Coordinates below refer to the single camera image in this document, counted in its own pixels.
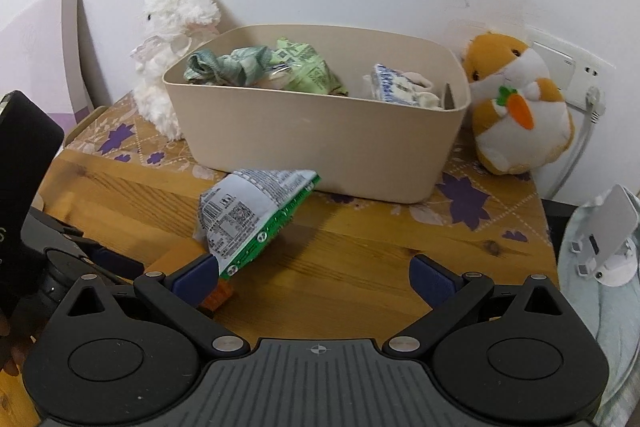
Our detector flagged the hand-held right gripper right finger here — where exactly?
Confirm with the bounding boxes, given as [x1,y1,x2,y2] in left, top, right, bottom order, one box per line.
[382,254,583,358]

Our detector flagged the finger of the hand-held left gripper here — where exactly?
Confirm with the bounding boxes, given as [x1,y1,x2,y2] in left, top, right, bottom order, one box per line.
[25,206,147,282]

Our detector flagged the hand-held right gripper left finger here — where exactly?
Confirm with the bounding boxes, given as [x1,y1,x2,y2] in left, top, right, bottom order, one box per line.
[52,254,251,358]

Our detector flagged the orange bottle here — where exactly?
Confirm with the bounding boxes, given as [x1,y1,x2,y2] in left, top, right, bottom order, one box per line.
[149,241,236,313]

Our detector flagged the white green snack packet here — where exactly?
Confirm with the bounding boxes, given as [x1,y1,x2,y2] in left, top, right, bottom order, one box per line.
[194,168,322,280]

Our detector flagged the cream scrunchie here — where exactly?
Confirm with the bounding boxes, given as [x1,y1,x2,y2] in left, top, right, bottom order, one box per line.
[400,71,446,110]

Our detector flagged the beige storage bin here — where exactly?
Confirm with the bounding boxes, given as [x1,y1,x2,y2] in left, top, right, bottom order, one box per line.
[162,24,471,204]

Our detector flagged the blue white tissue pack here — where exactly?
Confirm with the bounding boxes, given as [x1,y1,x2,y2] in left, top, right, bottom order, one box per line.
[371,63,426,105]

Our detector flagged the grey green sock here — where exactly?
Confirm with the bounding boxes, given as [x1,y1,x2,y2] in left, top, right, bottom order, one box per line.
[184,46,273,86]

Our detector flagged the person's left hand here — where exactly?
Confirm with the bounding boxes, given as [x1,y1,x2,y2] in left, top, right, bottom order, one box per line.
[0,311,37,377]

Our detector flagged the wooden desk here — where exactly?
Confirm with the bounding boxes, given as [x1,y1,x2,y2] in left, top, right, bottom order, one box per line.
[0,89,561,427]

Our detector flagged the purple flower table mat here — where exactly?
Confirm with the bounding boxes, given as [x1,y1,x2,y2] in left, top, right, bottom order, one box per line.
[65,89,543,233]

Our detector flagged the white purple board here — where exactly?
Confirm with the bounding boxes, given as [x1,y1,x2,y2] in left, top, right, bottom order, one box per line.
[0,0,113,142]

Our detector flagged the light blue quilt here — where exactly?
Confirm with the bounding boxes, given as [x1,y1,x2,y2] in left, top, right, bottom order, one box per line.
[555,202,640,427]

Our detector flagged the orange white hamster plush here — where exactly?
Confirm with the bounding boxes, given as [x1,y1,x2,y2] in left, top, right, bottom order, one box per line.
[460,32,576,176]

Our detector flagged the white phone stand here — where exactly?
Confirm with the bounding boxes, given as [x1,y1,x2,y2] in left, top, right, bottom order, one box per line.
[570,184,640,286]

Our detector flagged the white plush bunny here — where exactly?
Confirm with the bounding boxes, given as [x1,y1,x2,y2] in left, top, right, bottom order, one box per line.
[130,0,221,142]

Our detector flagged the white plug with cable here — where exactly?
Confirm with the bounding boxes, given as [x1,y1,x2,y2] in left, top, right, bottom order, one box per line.
[542,88,608,200]

